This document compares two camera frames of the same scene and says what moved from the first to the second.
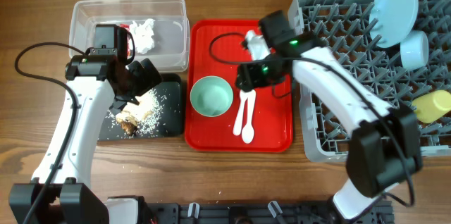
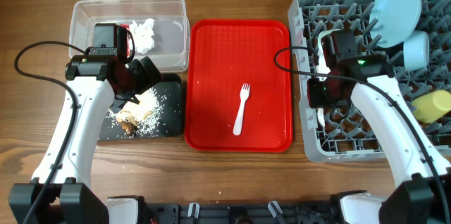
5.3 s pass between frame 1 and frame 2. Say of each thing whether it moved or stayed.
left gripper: stayed
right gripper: moved
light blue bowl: stayed
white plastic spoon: moved
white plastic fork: stayed
